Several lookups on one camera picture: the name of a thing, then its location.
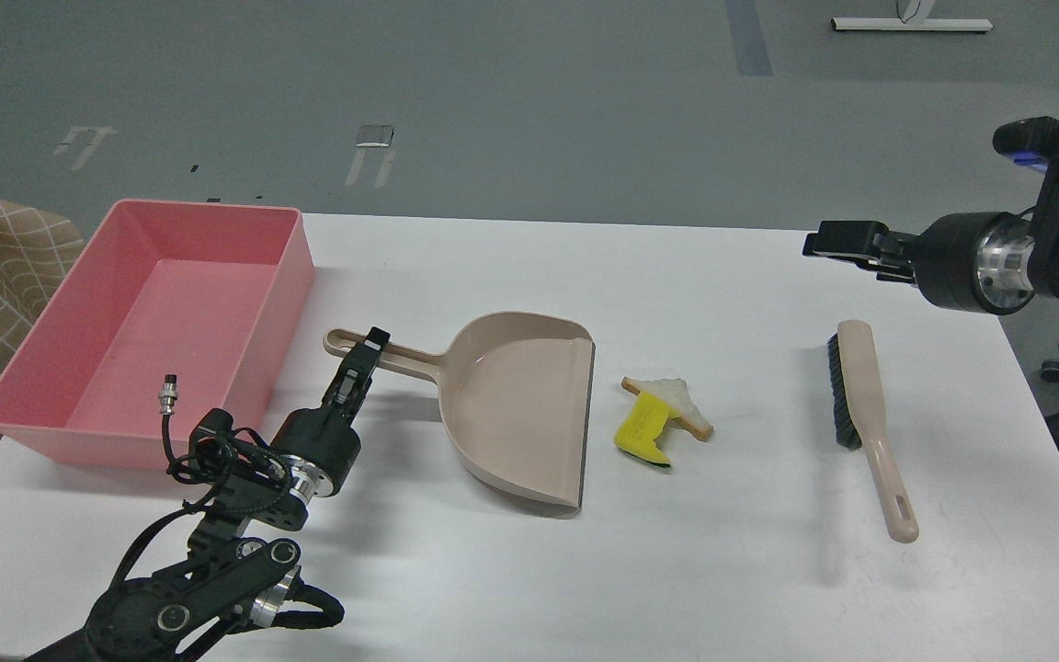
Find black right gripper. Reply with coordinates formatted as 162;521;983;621
803;212;1035;315

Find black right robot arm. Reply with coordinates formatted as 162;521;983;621
803;117;1059;317

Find pink plastic bin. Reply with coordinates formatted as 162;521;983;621
0;200;315;469

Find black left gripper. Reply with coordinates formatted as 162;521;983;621
270;327;390;498

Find beige plastic dustpan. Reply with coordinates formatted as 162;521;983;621
324;312;597;509

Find grey floor outlet plate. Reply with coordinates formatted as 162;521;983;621
356;124;395;148

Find beige hand brush black bristles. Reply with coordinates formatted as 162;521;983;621
826;319;920;544

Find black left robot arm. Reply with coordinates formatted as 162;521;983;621
32;328;390;661

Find white table leg base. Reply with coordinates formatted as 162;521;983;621
831;1;995;35

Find yellow sponge piece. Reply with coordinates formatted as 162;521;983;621
613;391;679;469

